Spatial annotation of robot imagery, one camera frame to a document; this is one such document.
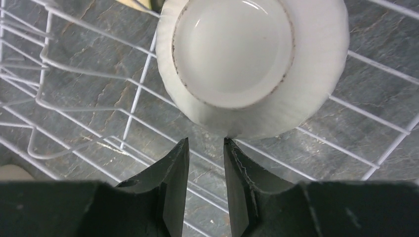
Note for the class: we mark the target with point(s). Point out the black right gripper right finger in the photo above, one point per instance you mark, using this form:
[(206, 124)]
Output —
[(262, 204)]

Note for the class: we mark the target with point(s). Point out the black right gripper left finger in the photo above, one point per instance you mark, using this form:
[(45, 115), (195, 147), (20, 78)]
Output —
[(149, 204)]

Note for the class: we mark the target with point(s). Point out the white wire dish rack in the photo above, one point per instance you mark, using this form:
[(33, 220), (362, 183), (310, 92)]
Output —
[(81, 98)]

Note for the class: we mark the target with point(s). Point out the cream floral plate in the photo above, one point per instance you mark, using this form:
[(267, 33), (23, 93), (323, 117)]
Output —
[(144, 5)]

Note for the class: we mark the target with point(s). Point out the white round bowl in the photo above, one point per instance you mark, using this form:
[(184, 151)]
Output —
[(251, 69)]

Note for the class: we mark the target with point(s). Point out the small white blue cup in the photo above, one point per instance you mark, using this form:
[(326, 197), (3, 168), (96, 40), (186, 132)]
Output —
[(12, 172)]

